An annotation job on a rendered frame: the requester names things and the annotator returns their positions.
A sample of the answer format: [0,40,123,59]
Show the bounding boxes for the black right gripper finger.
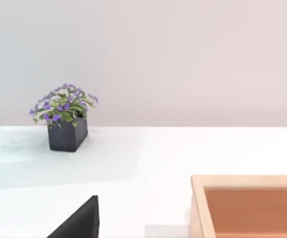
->
[46,195,100,238]

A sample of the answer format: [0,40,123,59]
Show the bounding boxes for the purple flowers in dark pot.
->
[28,83,100,153]

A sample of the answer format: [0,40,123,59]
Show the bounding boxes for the shallow salmon-coloured box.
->
[190,174,287,238]

